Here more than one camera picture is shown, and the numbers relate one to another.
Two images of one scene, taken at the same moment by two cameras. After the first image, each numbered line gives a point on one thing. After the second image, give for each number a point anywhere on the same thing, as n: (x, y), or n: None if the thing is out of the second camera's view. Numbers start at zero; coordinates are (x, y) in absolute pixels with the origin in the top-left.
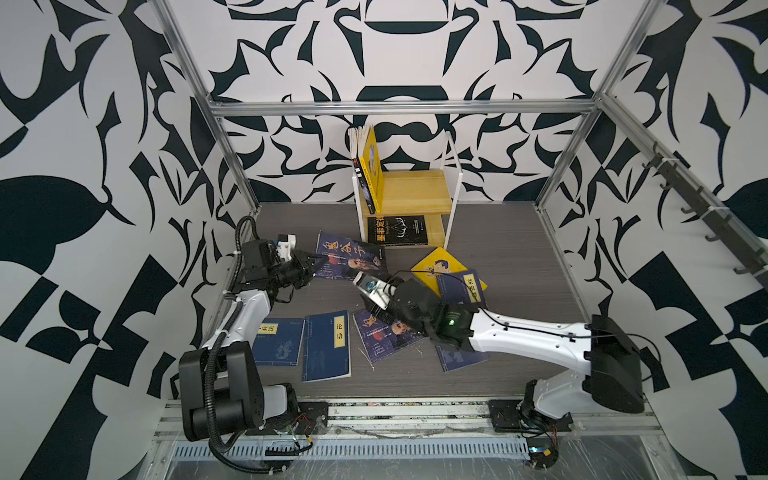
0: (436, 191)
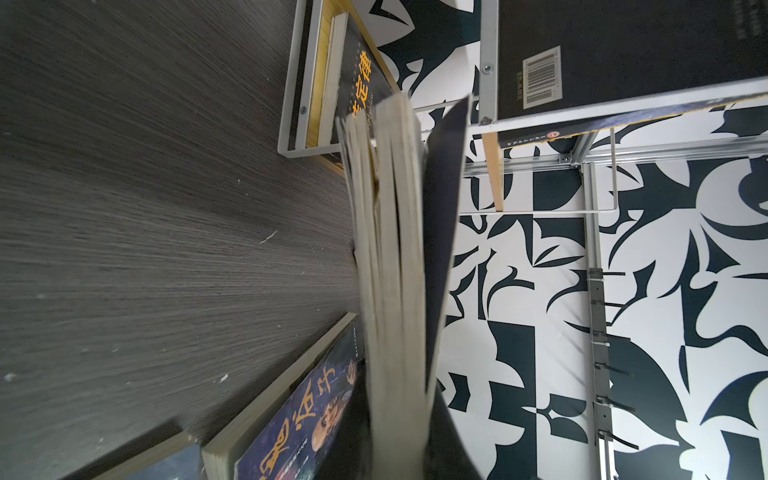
0: (737, 128)
